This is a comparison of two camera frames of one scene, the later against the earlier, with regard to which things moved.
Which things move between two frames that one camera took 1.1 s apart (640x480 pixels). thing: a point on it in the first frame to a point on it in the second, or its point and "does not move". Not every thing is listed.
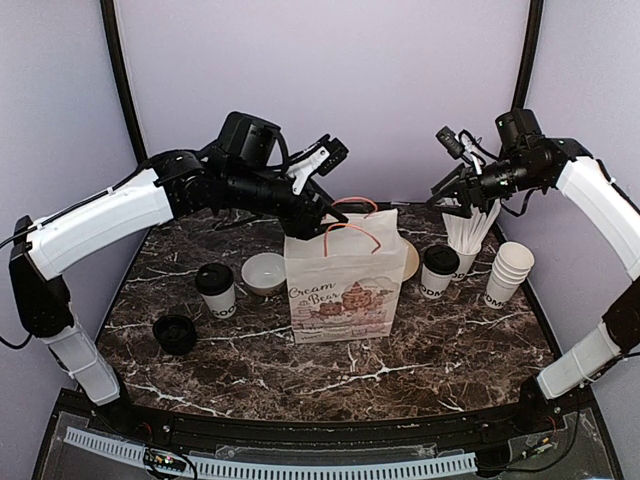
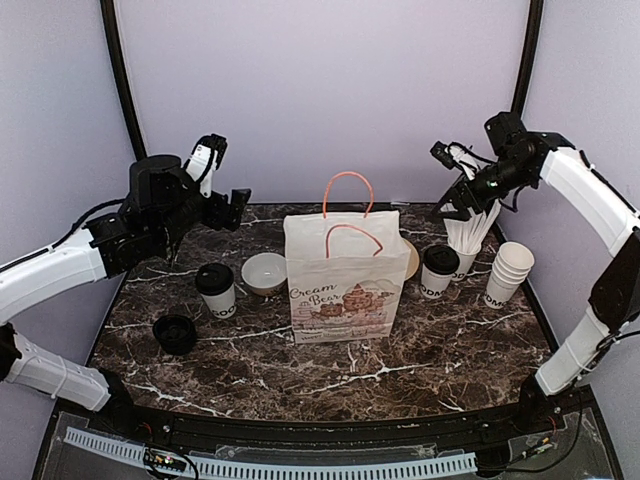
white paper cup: x=434 y=285 does not move
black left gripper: x=303 y=221 to x=216 y=218
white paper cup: x=222 y=306 does not move
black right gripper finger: x=449 y=178 to x=456 y=191
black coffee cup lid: x=214 y=279 does not move
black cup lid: x=440 y=259 does not move
